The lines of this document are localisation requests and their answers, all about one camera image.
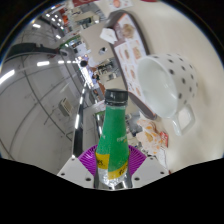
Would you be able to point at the brown food tray, paper liner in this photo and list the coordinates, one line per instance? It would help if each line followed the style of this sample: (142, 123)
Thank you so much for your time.
(133, 50)

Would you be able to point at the cream canteen chairs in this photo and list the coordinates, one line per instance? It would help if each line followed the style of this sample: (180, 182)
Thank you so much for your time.
(95, 41)

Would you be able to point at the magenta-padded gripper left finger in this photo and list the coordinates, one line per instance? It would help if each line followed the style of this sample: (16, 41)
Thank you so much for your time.
(75, 171)

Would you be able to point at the red sauce packet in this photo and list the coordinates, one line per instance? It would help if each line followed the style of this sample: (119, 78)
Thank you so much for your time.
(164, 139)

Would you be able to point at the ceiling strip lights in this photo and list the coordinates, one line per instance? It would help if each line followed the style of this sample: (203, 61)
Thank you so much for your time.
(43, 63)

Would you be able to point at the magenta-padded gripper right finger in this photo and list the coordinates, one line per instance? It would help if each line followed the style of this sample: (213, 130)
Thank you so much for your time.
(150, 171)

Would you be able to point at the colourful sticker sheet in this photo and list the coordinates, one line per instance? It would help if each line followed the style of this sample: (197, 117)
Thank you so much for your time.
(120, 4)

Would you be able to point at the white paper napkin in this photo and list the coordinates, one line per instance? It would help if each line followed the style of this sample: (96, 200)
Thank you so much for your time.
(108, 35)

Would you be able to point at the white polka-dot mug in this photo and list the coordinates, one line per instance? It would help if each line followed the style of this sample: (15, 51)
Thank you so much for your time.
(156, 85)

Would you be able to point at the green drink bottle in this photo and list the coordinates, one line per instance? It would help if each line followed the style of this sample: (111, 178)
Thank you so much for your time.
(113, 146)

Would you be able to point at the ceiling air unit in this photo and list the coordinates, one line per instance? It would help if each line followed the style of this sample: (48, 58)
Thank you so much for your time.
(66, 107)

